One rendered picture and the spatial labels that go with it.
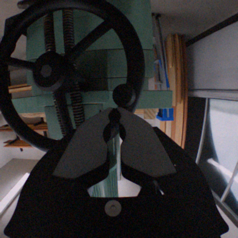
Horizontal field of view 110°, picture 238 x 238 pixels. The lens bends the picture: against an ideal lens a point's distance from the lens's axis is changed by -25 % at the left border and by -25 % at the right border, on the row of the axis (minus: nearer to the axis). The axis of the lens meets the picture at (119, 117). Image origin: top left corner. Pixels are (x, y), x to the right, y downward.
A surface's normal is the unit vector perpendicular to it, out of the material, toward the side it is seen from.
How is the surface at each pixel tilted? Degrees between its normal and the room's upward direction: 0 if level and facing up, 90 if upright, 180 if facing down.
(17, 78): 90
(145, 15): 90
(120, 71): 90
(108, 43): 90
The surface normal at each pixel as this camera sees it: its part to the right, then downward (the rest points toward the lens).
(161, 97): 0.02, 0.22
